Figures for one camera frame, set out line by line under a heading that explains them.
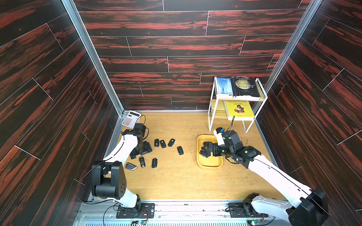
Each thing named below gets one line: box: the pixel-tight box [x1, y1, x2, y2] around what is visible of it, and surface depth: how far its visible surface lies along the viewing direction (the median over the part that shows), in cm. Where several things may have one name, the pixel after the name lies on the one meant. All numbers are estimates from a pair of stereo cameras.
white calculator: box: [121, 110, 142, 130], surface depth 117 cm
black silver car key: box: [125, 162, 138, 171], surface depth 90 cm
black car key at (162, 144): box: [159, 139, 167, 149], surface depth 101 cm
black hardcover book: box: [230, 75, 261, 98], surface depth 88 cm
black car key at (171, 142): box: [167, 138, 176, 148], surface depth 103 cm
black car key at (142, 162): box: [139, 156, 146, 169], surface depth 93 cm
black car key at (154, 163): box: [151, 158, 158, 169], surface depth 92 cm
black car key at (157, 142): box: [154, 138, 160, 148], surface depth 103 cm
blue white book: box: [216, 77, 234, 97], surface depth 88 cm
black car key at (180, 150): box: [176, 145, 184, 155], surface depth 98 cm
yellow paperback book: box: [225, 100, 256, 122], surface depth 97 cm
